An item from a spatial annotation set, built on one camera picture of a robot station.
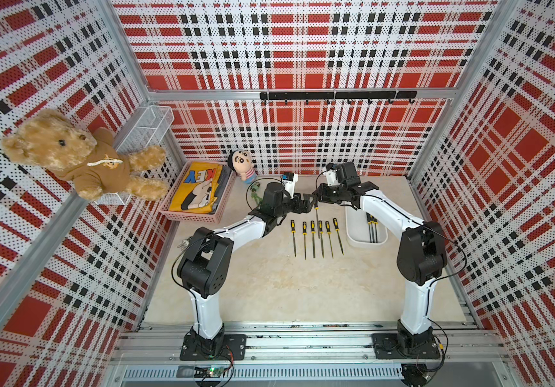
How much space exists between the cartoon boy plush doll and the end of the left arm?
36cm

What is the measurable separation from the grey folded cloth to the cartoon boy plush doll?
1.5 inches

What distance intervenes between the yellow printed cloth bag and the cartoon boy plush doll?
86 millimetres

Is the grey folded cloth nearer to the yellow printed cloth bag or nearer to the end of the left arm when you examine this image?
the yellow printed cloth bag

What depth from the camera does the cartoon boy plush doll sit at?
3.62 ft

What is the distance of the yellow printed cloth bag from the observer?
3.39ft

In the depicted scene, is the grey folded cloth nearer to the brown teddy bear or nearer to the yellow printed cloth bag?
the yellow printed cloth bag

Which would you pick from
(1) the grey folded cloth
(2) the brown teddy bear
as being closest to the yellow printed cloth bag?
(1) the grey folded cloth

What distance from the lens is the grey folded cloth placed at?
3.39ft

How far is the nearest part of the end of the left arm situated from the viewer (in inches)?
28.8

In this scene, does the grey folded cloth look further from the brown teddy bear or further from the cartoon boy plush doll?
the brown teddy bear
